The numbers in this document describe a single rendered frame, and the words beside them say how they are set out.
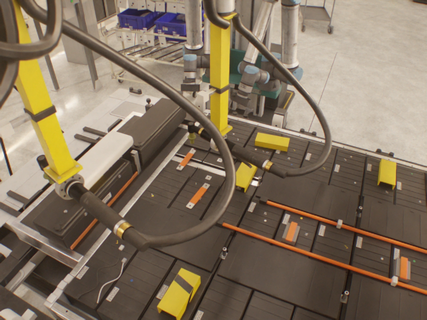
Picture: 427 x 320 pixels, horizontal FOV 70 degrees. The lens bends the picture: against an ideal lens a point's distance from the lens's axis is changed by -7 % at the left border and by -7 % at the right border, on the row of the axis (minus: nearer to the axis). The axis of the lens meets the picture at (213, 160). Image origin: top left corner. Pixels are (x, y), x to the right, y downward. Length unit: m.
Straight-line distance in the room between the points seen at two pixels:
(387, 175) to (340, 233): 0.41
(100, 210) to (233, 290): 0.51
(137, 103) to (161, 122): 0.72
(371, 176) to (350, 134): 2.06
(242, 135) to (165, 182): 0.48
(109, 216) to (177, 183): 0.60
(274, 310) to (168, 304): 0.33
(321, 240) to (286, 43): 1.47
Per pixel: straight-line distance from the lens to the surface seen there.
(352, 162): 1.64
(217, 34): 1.14
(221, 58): 1.17
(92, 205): 0.91
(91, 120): 2.21
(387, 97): 4.56
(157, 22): 3.81
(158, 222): 1.28
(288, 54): 2.39
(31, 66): 0.80
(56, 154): 0.91
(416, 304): 1.27
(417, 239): 1.43
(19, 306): 1.42
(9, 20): 0.35
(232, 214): 1.30
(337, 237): 1.31
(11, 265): 1.54
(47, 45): 0.36
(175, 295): 1.07
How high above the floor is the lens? 2.01
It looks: 42 degrees down
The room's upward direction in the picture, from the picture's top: straight up
